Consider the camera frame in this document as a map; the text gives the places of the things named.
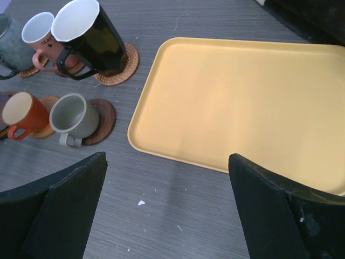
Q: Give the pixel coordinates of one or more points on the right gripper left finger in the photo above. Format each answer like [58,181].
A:
[52,217]

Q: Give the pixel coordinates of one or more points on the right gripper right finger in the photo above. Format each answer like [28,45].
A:
[282,218]

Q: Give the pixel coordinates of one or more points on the orange wooden coaster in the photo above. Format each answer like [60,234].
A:
[48,103]

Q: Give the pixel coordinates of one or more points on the small grey cup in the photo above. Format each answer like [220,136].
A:
[74,118]

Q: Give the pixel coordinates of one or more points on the small orange cup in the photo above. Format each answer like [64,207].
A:
[24,114]

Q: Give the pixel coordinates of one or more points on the orange cork coaster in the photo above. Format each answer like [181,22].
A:
[33,70]

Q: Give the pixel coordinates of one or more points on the grey mug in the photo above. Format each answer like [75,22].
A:
[16,55]

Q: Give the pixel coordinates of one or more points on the light woven coaster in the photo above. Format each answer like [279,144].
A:
[128,66]

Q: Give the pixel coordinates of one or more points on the pink mug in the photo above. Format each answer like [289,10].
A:
[37,34]

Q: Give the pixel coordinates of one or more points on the black cup cream inside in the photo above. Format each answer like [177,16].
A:
[85,30]

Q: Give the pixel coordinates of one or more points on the yellow tray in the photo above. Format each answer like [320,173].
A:
[281,105]

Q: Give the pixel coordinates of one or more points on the black floral pillow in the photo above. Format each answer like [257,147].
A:
[317,21]

